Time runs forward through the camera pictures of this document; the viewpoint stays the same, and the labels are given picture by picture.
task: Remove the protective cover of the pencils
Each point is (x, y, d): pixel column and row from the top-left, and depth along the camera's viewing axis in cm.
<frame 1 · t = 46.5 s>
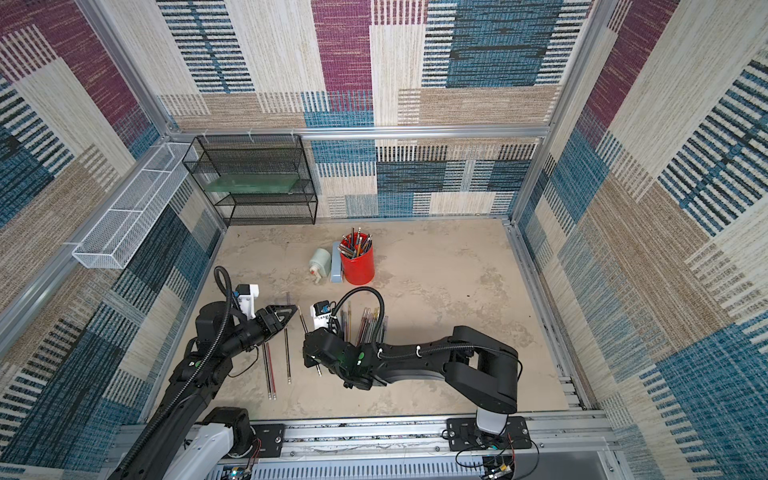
left hand: (293, 310, 77), fingers open
right hand: (311, 338, 80), fingers closed
red pencil holder cup: (357, 259, 96), point 13 cm above the table
light blue eraser box: (336, 268, 102), point 6 cm above the table
black striped pencil: (266, 363, 89), on the table
red striped pencil: (273, 389, 83), on the table
black striped pencil 2: (287, 354, 89), on the table
dark blue pencil clear cap: (368, 324, 95), on the table

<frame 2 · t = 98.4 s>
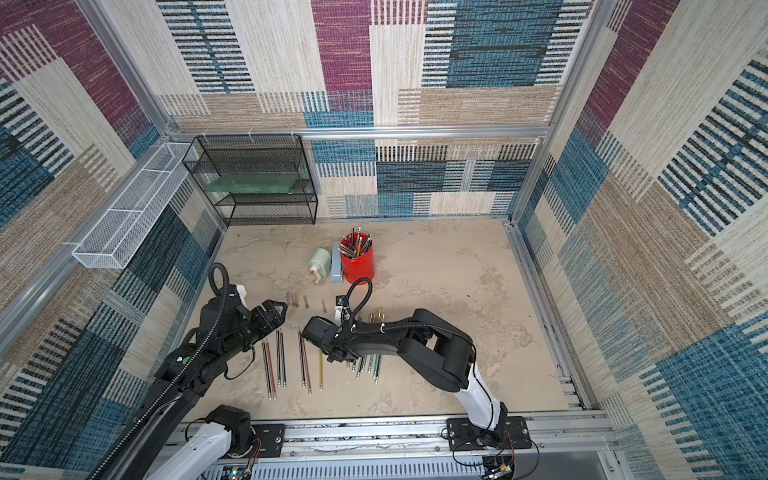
left hand: (279, 311, 76), fingers open
right hand: (350, 333, 92), fingers closed
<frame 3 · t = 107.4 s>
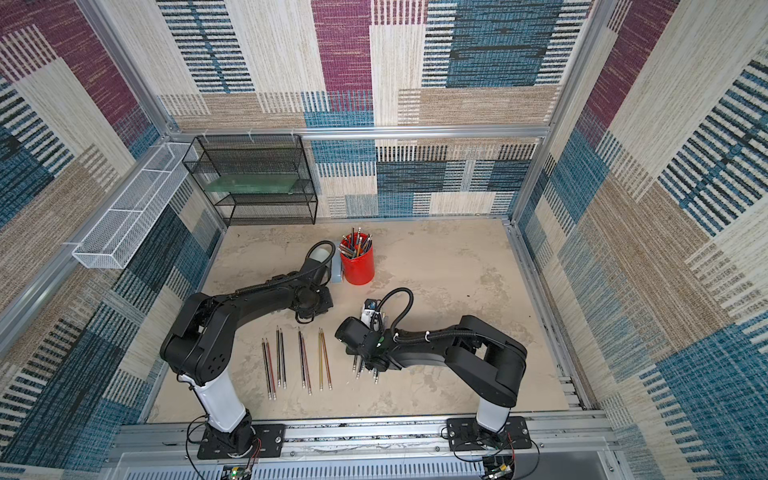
left hand: (330, 306, 96), fingers closed
right hand: (360, 339, 89), fingers open
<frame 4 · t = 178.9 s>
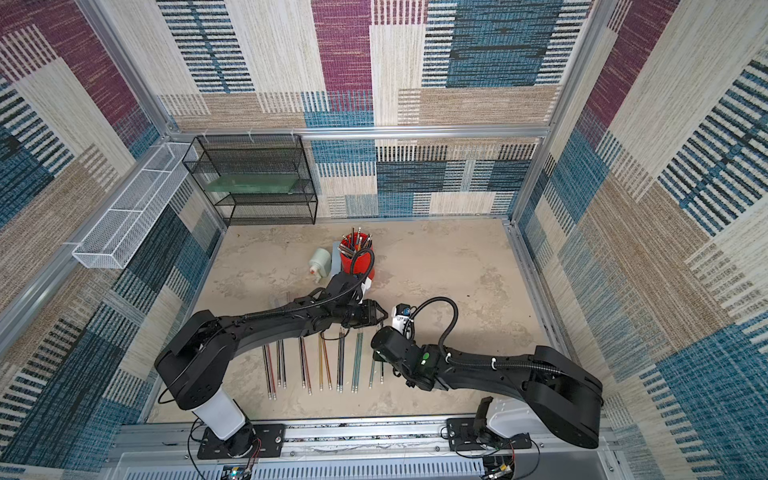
left hand: (386, 317, 85), fingers open
right hand: (382, 342, 84), fingers closed
